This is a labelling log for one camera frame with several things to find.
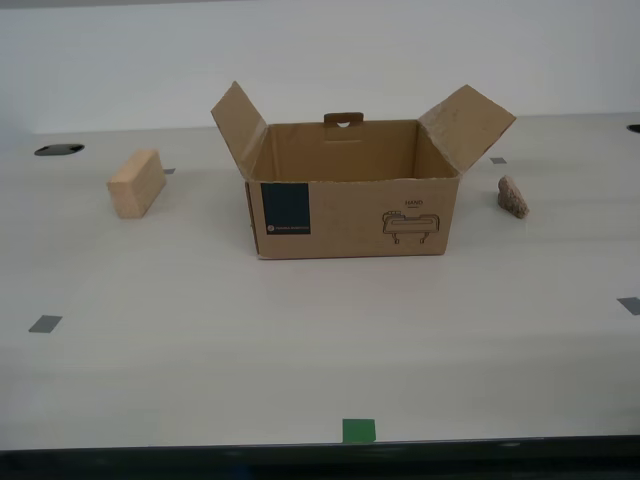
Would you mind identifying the green tape marker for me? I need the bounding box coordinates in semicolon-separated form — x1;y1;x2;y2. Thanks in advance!
342;418;376;444

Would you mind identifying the light wooden block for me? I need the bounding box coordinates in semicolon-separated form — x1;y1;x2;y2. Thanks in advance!
105;148;167;220

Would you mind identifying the open brown cardboard box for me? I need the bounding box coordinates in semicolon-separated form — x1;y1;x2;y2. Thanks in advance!
209;81;517;261

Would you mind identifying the speckled pinkish rock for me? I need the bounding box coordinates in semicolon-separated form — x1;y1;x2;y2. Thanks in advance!
496;174;531;220

